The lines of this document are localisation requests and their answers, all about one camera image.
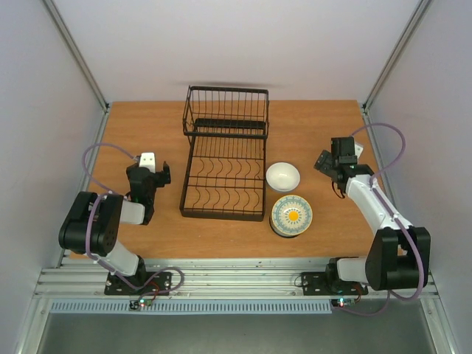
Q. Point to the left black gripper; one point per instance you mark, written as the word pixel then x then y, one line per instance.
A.
pixel 164 175

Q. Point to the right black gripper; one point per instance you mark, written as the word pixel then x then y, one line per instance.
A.
pixel 330 164

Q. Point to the white bowl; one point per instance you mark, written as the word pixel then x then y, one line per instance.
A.
pixel 282 177

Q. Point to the blue yellow patterned bowl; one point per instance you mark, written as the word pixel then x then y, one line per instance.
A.
pixel 291 214

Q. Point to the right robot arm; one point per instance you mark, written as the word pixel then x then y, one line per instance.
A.
pixel 399 255

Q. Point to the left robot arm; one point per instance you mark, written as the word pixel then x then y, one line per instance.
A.
pixel 92 223

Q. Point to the red patterned bowl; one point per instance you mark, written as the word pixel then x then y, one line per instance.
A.
pixel 285 235

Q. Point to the right small circuit board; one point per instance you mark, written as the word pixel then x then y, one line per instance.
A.
pixel 343 302

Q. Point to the small circuit board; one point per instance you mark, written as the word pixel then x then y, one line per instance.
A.
pixel 142 304
pixel 343 302

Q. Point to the left small circuit board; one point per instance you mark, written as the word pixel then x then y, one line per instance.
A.
pixel 142 304

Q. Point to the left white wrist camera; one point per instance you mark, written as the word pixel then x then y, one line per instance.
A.
pixel 148 160

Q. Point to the black wire dish rack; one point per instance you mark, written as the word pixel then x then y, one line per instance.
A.
pixel 227 129

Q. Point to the right aluminium corner post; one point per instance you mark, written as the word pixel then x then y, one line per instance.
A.
pixel 415 19

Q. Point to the aluminium corner post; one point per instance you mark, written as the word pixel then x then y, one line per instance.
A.
pixel 63 30
pixel 415 19

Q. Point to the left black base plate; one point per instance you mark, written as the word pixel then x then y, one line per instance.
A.
pixel 116 286

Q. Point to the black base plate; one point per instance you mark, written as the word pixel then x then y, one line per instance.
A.
pixel 319 284
pixel 116 286

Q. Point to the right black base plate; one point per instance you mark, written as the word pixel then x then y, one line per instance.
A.
pixel 319 284

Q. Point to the aluminium frame rail base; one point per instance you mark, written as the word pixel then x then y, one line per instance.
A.
pixel 227 278

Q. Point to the light blue slotted cable duct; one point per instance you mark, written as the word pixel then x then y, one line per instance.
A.
pixel 176 307

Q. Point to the left aluminium corner post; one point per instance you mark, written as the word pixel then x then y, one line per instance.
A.
pixel 63 30

